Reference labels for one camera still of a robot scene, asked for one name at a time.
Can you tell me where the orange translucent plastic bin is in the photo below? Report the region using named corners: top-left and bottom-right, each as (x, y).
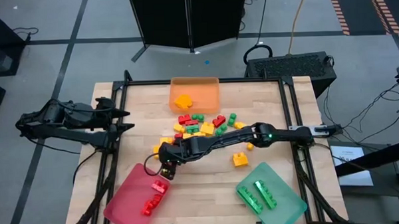
top-left (168, 75), bottom-right (221, 116)

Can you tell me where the black hanging cable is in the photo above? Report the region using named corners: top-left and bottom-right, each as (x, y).
top-left (254, 0), bottom-right (271, 46)

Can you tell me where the yellow hanging cable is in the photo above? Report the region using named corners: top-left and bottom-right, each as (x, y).
top-left (285, 0), bottom-right (311, 56)

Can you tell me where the pink translucent plastic bin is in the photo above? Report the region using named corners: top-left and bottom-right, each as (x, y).
top-left (101, 162), bottom-right (174, 224)

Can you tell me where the yellow roof-shaped toy block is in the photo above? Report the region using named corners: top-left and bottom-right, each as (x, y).
top-left (174, 94), bottom-right (194, 110)

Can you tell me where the black power adapter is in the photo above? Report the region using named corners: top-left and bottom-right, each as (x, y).
top-left (315, 122), bottom-right (344, 138)

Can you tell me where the black perforated computer case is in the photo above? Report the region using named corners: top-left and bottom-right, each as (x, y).
top-left (243, 50), bottom-right (338, 100)

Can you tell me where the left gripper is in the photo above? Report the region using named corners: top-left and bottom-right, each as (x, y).
top-left (92, 96), bottom-right (136, 134)

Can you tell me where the black equipment cart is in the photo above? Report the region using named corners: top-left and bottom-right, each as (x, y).
top-left (0, 3), bottom-right (28, 77)

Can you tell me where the long red toy block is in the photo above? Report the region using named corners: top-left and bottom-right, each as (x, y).
top-left (140, 194), bottom-right (164, 217)

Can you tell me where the black folding partition screen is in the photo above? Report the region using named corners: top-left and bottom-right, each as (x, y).
top-left (128, 0), bottom-right (250, 64)

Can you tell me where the black side desk frame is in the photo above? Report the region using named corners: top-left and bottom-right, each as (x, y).
top-left (333, 138), bottom-right (399, 224)

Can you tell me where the coiled black floor cable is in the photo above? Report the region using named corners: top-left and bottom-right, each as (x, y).
top-left (243, 44), bottom-right (274, 66)

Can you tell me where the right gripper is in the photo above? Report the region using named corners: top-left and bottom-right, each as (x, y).
top-left (156, 138), bottom-right (195, 181)

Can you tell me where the white paper sheet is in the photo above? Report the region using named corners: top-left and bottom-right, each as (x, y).
top-left (330, 144), bottom-right (375, 188)

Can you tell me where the teal translucent plastic bin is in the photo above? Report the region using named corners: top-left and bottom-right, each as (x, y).
top-left (234, 160), bottom-right (309, 224)

